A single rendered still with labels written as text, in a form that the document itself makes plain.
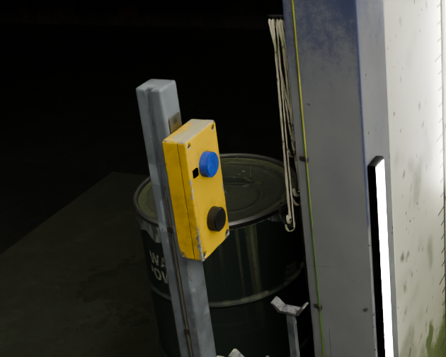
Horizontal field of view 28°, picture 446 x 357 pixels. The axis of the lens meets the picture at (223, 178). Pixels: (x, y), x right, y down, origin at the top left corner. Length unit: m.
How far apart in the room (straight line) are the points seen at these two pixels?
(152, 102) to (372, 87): 0.64
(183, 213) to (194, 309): 0.25
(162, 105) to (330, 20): 0.52
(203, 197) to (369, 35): 0.60
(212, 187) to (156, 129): 0.16
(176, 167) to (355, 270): 0.75
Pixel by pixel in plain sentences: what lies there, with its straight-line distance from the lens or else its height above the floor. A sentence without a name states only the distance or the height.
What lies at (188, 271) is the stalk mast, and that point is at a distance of 1.84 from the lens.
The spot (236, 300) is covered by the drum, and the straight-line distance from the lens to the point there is 2.93.
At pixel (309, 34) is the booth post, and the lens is 2.07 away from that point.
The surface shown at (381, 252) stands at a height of 1.04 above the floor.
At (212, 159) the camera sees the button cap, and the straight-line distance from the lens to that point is 1.71.
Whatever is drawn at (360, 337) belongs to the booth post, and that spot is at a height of 0.78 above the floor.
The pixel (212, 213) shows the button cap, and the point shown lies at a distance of 1.75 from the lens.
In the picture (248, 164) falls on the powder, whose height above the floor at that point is 0.86.
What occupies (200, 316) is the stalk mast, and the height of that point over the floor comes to 1.12.
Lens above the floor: 2.17
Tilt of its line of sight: 25 degrees down
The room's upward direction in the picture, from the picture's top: 7 degrees counter-clockwise
